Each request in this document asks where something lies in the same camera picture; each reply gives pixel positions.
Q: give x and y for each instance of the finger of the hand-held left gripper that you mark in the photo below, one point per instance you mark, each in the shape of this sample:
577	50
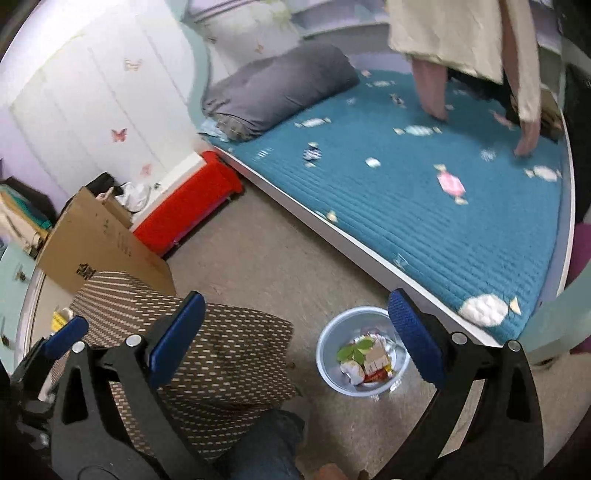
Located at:
67	334

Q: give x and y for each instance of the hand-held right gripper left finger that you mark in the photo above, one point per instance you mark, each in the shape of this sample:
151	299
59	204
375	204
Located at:
178	341

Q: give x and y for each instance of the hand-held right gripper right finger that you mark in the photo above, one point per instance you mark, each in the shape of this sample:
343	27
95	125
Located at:
415	337

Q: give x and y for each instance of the silver foil wrapper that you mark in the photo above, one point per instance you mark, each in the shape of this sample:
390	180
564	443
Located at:
385	344

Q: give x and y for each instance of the small cardboard piece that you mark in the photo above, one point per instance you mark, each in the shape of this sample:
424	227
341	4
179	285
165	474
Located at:
376	357

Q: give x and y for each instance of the red snack packet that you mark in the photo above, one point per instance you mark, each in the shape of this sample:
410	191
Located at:
376	374

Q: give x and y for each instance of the green leaf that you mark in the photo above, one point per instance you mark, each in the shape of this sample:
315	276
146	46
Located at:
355	350

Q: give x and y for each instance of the white wrapper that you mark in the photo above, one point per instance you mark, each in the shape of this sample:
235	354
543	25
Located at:
351	369

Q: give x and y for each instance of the light blue plastic bin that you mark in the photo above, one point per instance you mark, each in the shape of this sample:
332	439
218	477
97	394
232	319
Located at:
337	332

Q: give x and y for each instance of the small yellow item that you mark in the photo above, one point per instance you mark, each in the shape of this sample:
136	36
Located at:
61	321

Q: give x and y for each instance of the brown dotted cloth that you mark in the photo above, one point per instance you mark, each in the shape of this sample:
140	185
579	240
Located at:
231	350

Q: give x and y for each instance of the teal cabinet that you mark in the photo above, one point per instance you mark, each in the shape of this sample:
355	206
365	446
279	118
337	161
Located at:
14	300

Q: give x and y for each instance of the brown cardboard box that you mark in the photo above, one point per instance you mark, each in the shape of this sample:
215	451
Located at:
101	249

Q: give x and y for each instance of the stack of books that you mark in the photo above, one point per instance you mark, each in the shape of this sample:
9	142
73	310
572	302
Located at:
23	217

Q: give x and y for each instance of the bed with teal quilted cover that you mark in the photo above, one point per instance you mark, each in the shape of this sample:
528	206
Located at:
392	207

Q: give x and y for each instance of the red storage bench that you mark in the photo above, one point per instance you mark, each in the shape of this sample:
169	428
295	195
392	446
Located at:
184	207

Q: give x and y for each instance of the person's jeans leg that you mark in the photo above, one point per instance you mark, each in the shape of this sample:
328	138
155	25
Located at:
263	447

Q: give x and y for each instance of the white plastic bag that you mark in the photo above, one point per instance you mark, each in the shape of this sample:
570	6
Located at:
134	196

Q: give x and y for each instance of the small black bag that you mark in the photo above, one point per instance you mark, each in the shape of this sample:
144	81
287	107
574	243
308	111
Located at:
101	182

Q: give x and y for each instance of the purple cloth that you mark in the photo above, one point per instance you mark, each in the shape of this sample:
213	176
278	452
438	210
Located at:
581	258

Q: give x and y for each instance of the white wardrobe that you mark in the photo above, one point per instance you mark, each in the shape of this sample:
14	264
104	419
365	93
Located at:
92	92

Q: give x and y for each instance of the dark clothes pile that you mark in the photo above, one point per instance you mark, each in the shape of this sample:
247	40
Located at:
485	92

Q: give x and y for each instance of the black suitcase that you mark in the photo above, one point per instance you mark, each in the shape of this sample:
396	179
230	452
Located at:
581	138

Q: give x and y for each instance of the grey folded duvet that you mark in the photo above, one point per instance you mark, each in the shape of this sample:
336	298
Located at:
286	83

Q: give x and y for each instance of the cream hanging sweater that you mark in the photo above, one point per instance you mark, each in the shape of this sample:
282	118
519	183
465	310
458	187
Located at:
443	32

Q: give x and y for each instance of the cream padded headboard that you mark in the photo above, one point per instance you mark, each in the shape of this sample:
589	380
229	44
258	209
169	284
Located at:
254	27

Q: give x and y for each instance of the cream butterfly wall sticker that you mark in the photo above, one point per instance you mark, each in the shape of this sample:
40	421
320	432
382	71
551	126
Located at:
131	64

